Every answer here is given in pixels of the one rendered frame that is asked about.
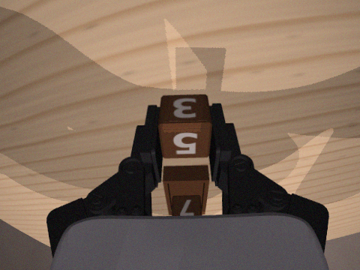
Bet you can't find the brown number cube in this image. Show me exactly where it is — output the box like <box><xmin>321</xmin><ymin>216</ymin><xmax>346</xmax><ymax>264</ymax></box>
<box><xmin>172</xmin><ymin>195</ymin><xmax>202</xmax><ymax>216</ymax></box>
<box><xmin>158</xmin><ymin>94</ymin><xmax>212</xmax><ymax>158</ymax></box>

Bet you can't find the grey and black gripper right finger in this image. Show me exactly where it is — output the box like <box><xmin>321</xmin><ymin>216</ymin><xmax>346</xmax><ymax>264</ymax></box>
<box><xmin>209</xmin><ymin>103</ymin><xmax>329</xmax><ymax>253</ymax></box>

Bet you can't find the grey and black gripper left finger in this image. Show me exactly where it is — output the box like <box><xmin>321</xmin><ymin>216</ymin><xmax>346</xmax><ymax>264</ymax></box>
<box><xmin>46</xmin><ymin>105</ymin><xmax>163</xmax><ymax>258</ymax></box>

